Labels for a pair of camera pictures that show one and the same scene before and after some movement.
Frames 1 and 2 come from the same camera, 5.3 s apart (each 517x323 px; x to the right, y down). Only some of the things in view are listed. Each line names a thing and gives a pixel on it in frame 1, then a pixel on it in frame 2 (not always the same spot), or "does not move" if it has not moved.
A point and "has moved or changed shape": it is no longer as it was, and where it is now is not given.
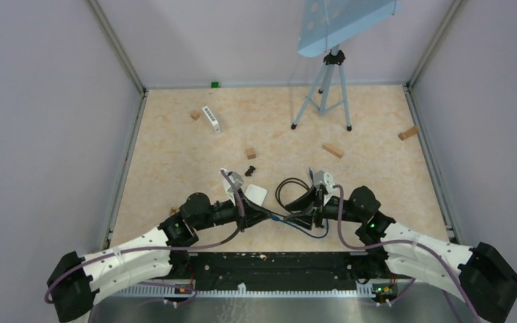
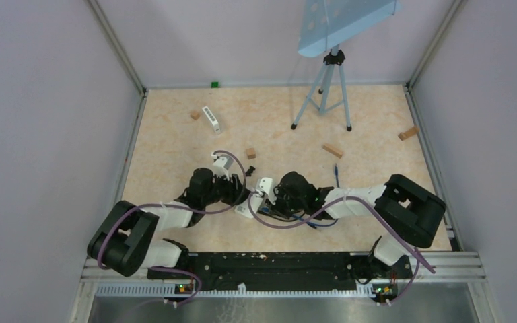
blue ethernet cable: x=298 y=228 has moved or changed shape
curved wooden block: x=408 y=133 does not move
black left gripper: x=252 y=214 -> x=234 y=189
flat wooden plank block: x=332 y=150 does not move
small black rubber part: x=250 y=171 does not move
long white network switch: x=215 y=123 does not move
